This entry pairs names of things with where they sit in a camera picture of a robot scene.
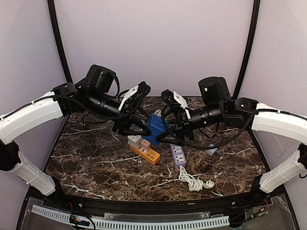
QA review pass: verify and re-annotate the white cord of purple strip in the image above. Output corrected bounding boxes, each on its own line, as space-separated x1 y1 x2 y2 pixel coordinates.
178 166 216 192

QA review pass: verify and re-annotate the orange power strip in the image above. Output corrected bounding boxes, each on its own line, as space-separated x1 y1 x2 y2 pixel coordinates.
130 145 160 165

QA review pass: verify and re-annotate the left black frame post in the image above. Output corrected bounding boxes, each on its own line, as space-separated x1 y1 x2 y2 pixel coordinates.
47 0 74 83

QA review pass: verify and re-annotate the white slotted cable duct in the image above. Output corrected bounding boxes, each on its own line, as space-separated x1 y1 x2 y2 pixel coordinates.
31 205 230 230

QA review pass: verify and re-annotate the purple power strip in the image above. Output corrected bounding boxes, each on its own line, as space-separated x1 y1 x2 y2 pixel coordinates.
170 144 187 168

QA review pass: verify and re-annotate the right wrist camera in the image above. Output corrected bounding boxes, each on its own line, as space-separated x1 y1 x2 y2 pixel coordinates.
161 89 191 120

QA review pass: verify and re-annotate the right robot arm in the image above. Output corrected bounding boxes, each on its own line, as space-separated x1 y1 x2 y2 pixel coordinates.
157 77 307 208

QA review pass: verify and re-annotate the white cube socket adapter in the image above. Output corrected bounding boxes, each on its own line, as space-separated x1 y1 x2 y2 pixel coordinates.
128 135 142 149

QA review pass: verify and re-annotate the black front rail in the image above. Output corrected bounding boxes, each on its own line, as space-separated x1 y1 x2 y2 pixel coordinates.
50 193 263 216

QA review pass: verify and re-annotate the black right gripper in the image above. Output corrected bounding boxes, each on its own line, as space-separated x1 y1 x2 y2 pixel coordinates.
155 103 224 147

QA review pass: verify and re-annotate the small circuit board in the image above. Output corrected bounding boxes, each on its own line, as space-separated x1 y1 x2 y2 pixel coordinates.
69 215 90 227

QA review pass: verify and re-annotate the black frame post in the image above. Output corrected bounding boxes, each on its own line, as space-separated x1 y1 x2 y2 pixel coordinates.
47 0 74 83
233 0 261 99

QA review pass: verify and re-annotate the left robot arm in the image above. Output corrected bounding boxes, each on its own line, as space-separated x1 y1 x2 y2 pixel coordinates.
0 65 151 209

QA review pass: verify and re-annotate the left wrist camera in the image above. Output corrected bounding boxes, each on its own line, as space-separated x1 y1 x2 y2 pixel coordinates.
118 81 151 111

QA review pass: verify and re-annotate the blue cube socket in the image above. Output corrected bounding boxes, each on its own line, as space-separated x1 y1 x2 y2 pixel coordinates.
142 114 166 146

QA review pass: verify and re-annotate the right black frame post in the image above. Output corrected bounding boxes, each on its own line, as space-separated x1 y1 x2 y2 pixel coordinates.
233 0 261 99

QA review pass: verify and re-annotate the pink wall charger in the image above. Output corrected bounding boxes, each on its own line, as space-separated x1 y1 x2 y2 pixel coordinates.
141 139 151 151

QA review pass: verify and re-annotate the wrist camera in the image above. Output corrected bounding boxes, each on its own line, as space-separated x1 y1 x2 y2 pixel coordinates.
161 89 191 120
118 81 151 111

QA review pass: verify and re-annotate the light blue wall charger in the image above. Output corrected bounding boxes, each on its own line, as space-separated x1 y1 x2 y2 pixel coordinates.
206 148 218 156

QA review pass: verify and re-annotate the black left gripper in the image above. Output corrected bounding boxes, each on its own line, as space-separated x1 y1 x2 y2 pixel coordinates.
87 89 153 136

